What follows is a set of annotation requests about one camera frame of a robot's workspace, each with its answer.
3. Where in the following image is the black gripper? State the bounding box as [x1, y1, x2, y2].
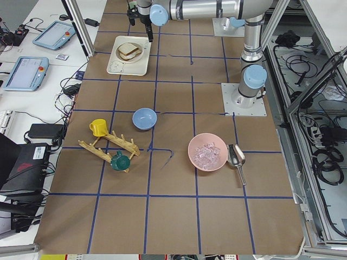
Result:
[127, 6, 153, 42]

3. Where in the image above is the bread slice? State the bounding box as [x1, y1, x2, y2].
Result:
[118, 43, 139, 56]
[119, 50, 143, 61]

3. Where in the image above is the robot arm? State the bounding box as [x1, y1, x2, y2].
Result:
[127, 0, 272, 109]
[221, 17, 245, 31]

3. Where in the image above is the pale green bowl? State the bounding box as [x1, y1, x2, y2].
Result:
[129, 1, 137, 9]

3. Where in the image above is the cream bear serving tray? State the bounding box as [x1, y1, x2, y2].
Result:
[106, 36, 151, 76]

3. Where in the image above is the black power adapter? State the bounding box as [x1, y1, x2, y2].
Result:
[84, 18, 100, 27]

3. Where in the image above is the upper teach pendant tablet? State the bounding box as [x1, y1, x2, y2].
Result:
[32, 21, 75, 50]

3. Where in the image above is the teach pendant tablet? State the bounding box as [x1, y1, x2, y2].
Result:
[32, 21, 75, 50]
[3, 56, 49, 92]

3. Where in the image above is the blue bowl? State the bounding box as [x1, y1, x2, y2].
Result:
[132, 108, 157, 131]

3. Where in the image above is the yellow mug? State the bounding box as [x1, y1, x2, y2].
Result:
[89, 119, 108, 137]

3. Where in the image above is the wooden mug rack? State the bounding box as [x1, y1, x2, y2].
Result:
[78, 131, 140, 172]

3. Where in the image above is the lower teach pendant tablet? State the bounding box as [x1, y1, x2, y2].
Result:
[3, 56, 49, 92]

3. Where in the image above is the dark green mug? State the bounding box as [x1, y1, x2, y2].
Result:
[110, 151, 130, 171]

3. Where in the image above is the black power brick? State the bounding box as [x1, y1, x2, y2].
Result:
[28, 123, 63, 139]

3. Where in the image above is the pink bowl with ice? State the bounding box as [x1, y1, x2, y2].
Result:
[188, 133, 228, 171]

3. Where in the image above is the metal scoop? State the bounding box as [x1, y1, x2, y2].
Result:
[227, 144, 247, 186]

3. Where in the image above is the black laptop computer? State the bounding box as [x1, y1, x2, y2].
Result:
[1, 134, 52, 206]

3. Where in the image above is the aluminium frame post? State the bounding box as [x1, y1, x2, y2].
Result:
[61, 0, 95, 58]

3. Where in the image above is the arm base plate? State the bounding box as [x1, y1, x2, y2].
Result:
[212, 17, 245, 37]
[221, 83, 267, 116]

